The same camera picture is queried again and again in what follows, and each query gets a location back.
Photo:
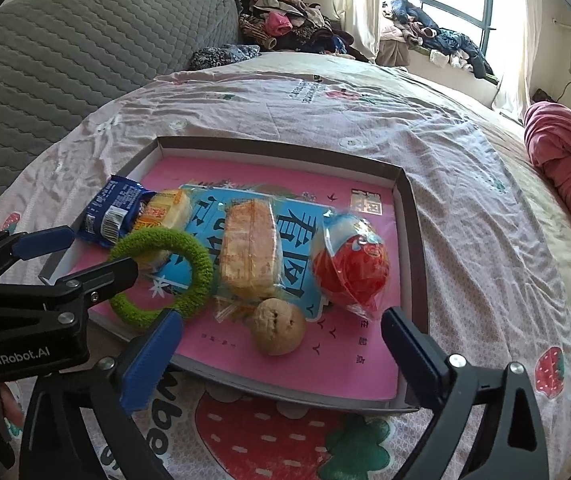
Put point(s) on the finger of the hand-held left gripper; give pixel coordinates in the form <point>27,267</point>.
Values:
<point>110,277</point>
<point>45,242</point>

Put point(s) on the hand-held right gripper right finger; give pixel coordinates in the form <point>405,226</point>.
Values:
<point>410,355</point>

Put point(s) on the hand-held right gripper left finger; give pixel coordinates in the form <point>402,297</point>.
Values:
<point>150,360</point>

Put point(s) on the blue snack packet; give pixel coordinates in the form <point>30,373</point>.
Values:
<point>110,207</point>

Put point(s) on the yellow cake packet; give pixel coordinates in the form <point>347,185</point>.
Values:
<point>168,210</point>

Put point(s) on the red ball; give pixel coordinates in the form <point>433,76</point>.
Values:
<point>350,270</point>

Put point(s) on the brown walnut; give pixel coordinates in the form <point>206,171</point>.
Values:
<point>278,327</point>

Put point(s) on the clear sliced bread packet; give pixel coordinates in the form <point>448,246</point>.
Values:
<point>248,250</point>

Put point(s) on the shallow box with pink bottom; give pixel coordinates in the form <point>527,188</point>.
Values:
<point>265,180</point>

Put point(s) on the person's left hand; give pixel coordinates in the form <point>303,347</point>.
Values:
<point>11,405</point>

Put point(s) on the strawberry printed bedsheet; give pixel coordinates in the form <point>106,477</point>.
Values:
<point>465,210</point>

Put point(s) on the grey quilted headboard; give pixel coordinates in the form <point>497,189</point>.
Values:
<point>75,45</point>

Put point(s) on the dark floral cloth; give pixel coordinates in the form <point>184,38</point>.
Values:
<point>223,56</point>

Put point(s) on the pink blanket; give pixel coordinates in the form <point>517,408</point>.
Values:
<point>570,160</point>

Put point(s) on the beige bed sheet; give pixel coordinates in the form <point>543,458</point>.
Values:
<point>415,72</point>

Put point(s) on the pile of mixed clothes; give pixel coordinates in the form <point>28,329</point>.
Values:
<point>290,25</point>

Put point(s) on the clothes heap on windowsill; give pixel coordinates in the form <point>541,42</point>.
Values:
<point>440,42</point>

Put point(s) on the cream curtain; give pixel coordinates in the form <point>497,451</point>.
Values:
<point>515,50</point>
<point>358,5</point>

